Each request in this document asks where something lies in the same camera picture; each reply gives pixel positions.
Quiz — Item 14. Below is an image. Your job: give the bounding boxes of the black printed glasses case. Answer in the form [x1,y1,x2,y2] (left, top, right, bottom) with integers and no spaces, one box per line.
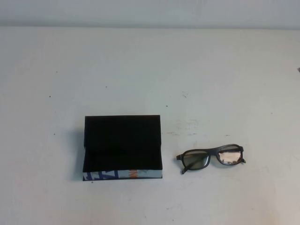
[82,114,165,182]

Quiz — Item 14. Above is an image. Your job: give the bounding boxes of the black framed glasses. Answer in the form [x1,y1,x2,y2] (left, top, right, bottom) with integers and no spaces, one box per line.
[175,143,247,175]

